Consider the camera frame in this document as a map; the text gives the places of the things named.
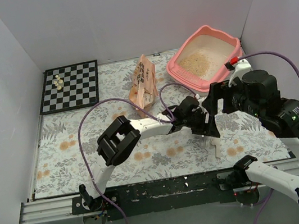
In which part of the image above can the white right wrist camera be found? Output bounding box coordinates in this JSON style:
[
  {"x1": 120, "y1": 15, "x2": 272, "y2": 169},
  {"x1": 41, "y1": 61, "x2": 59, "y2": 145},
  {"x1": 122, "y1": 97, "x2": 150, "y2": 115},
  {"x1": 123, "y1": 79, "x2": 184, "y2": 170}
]
[{"x1": 225, "y1": 57, "x2": 252, "y2": 87}]

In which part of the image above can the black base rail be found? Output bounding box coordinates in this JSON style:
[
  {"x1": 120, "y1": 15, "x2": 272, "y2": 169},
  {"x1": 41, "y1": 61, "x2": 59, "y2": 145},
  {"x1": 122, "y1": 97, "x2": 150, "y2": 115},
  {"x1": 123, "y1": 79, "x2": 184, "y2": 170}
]
[{"x1": 71, "y1": 168, "x2": 260, "y2": 221}]

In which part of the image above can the floral table mat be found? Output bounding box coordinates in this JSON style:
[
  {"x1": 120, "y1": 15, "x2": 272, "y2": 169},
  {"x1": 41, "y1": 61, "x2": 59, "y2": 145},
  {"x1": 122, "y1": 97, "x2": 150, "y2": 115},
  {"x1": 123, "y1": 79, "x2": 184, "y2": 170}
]
[{"x1": 33, "y1": 60, "x2": 289, "y2": 199}]

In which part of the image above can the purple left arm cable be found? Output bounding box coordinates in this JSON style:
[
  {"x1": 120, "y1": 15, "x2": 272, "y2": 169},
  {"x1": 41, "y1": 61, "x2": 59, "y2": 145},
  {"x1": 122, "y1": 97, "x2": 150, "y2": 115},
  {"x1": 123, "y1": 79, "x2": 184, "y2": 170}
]
[{"x1": 64, "y1": 79, "x2": 216, "y2": 224}]

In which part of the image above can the black white chessboard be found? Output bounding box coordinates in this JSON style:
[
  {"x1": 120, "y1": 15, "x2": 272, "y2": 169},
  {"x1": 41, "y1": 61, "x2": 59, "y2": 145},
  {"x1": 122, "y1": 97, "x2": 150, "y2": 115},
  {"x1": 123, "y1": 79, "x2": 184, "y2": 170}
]
[{"x1": 40, "y1": 60, "x2": 99, "y2": 115}]

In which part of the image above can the pink litter box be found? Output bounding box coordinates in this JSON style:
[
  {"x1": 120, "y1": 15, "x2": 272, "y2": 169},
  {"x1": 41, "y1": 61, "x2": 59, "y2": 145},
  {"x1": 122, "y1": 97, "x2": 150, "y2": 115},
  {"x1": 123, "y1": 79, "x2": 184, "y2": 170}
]
[{"x1": 166, "y1": 25, "x2": 243, "y2": 95}]

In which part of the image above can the pink litter bag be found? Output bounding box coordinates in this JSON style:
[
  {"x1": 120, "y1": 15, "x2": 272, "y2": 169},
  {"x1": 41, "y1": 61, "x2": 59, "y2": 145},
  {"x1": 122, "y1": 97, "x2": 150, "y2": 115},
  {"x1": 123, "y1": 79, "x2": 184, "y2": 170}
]
[{"x1": 129, "y1": 54, "x2": 158, "y2": 109}]

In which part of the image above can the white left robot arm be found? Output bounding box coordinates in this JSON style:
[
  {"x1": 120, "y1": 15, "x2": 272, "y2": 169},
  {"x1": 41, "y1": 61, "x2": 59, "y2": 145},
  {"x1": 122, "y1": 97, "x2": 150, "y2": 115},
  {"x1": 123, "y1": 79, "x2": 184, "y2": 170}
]
[{"x1": 79, "y1": 96, "x2": 220, "y2": 212}]

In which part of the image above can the beige bag clip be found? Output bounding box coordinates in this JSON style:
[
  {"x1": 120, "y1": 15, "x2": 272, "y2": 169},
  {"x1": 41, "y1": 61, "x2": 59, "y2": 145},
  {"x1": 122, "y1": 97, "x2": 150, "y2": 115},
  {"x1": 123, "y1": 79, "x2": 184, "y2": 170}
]
[{"x1": 210, "y1": 137, "x2": 221, "y2": 159}]

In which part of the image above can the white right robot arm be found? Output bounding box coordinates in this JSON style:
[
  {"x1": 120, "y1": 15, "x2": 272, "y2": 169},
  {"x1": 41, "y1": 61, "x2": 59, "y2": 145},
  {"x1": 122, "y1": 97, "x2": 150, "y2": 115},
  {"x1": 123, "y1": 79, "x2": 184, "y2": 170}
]
[{"x1": 202, "y1": 70, "x2": 299, "y2": 205}]

